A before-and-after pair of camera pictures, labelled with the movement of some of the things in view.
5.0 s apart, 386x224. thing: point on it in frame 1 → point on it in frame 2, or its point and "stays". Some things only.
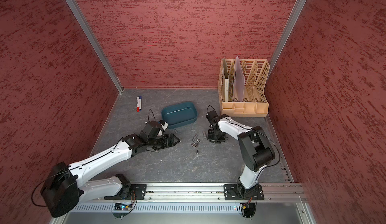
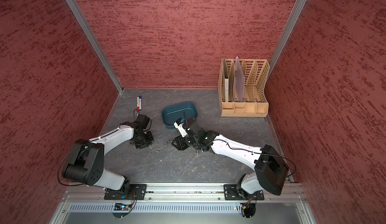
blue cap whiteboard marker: [140, 103] stays
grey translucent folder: [239, 83] stays
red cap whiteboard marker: [137, 108] stays
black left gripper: [167, 144] → [149, 142]
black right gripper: [211, 139] → [180, 141]
